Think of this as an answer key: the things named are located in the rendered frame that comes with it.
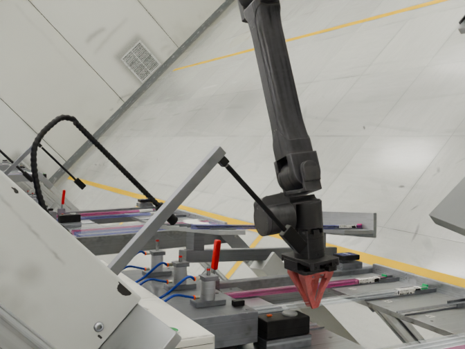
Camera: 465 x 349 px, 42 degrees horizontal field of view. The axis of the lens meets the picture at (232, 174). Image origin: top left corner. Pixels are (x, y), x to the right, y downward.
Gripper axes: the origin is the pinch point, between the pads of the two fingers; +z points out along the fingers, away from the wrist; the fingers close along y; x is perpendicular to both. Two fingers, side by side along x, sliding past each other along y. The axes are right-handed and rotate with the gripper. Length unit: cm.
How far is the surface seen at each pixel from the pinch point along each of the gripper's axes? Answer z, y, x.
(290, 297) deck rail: 5.3, -19.1, 7.5
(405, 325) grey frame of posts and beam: 21, -21, 43
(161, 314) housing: -11.4, 19.2, -36.9
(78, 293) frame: -22, 38, -51
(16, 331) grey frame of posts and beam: -24, 52, -58
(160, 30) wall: -160, -759, 279
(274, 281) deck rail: 0.9, -19.1, 3.5
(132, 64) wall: -112, -759, 232
